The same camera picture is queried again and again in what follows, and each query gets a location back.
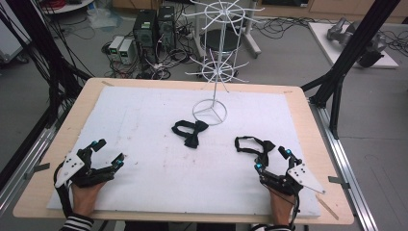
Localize black metal frame post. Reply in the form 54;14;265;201
300;0;402;141

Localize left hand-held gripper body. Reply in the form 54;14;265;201
55;147;115;190

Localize person's left hand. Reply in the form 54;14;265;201
71;182;105;216

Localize white foam board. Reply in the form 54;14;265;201
46;86;321;218

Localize small black computer tower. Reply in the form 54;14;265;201
157;5;177;49

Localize metal clip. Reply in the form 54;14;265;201
327;175;351;190
23;162;51;181

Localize black metal frame with cables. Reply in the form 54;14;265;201
0;0;92;129

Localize white stand leg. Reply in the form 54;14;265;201
242;0;263;60

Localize white floor board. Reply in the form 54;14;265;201
307;21;400;69

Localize left hand-held gripper black cable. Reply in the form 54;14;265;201
53;162;74;219

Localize large black computer tower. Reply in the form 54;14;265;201
133;9;158;64

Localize white wire display rack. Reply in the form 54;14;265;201
182;0;266;127

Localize white round table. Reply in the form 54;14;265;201
39;0;95;14

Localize aluminium rail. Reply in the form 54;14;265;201
309;99;379;231
0;124;57;216

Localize person's right hand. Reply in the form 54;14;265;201
270;191;295;225

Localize clear plastic bag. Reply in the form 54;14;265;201
87;8;123;32

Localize black round stool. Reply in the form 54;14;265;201
200;28;242;52

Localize thin wooden stick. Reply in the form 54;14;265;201
316;193;340;221

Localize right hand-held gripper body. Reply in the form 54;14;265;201
260;163;326;196

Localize computer tower units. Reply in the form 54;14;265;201
102;18;200;81

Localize black bow tie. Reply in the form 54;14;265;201
170;119;210;149
234;136;277;167

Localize white power supply unit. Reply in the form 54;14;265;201
108;36;125;56
118;38;136;65

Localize grey robot device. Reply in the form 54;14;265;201
326;17;388;68

